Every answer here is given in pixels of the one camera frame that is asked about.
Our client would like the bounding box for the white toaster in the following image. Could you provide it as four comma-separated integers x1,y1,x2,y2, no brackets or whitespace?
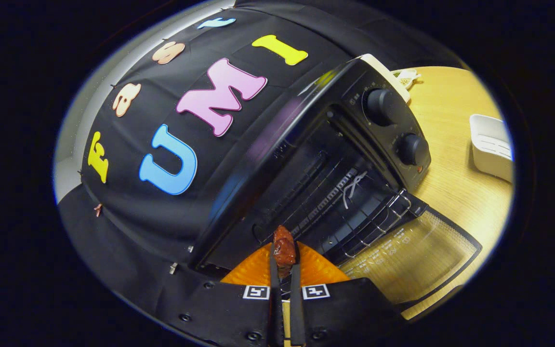
359,53,411,103

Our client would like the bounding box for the white string tie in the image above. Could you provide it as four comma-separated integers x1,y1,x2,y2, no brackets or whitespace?
343,171,369,209

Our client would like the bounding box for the white ribbed tray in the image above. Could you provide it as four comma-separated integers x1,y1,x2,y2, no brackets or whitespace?
469,114,514,183

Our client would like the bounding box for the brown meat slice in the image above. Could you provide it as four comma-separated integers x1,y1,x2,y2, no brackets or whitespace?
273,225,297,278

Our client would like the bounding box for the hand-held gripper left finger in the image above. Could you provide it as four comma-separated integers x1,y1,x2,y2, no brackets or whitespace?
157,242,283,347

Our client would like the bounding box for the white divided food plate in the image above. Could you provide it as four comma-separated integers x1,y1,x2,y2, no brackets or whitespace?
392,68,423,90

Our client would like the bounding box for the black toaster oven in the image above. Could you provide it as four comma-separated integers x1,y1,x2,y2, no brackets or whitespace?
188,57,483,311

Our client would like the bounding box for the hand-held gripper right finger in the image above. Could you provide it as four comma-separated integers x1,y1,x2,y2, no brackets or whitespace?
291,242,404,347

